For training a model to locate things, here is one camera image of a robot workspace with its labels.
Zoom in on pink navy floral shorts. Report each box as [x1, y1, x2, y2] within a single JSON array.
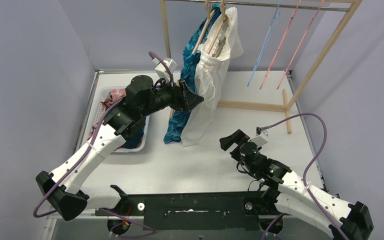
[[87, 87, 126, 140]]

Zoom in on navy blue shorts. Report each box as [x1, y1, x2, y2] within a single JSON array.
[[119, 119, 146, 149]]

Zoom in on pink hanger of floral shorts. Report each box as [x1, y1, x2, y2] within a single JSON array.
[[259, 0, 302, 90]]

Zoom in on white drawstring shorts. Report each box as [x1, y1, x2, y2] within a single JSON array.
[[181, 6, 244, 148]]

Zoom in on white plastic basket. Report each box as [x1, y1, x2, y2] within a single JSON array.
[[82, 95, 149, 154]]

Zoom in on wooden hanger front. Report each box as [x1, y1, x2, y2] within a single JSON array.
[[207, 0, 227, 56]]

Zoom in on wooden hanger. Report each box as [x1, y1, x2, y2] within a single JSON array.
[[192, 0, 215, 54], [207, 0, 227, 56]]

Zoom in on pink plastic hanger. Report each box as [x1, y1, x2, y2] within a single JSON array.
[[276, 0, 326, 90]]

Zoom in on light blue hanger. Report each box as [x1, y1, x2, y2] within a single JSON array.
[[247, 0, 283, 87]]

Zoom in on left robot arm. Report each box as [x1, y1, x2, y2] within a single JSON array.
[[33, 75, 204, 221]]

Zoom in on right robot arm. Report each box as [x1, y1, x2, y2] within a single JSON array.
[[219, 129, 374, 240]]

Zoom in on dark teal patterned shorts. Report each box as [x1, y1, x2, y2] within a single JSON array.
[[163, 4, 221, 144]]

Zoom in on wooden hanger rear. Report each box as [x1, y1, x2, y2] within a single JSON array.
[[192, 0, 215, 54]]

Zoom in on wooden clothes rack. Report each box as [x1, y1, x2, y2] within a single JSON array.
[[159, 0, 363, 118]]

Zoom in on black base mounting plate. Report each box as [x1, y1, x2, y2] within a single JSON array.
[[111, 191, 278, 231]]

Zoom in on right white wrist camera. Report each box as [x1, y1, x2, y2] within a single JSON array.
[[256, 127, 269, 146]]

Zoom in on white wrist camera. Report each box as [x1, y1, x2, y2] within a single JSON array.
[[256, 127, 269, 146], [152, 58, 178, 83]]

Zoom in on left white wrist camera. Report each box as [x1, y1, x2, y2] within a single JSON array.
[[152, 58, 178, 83]]

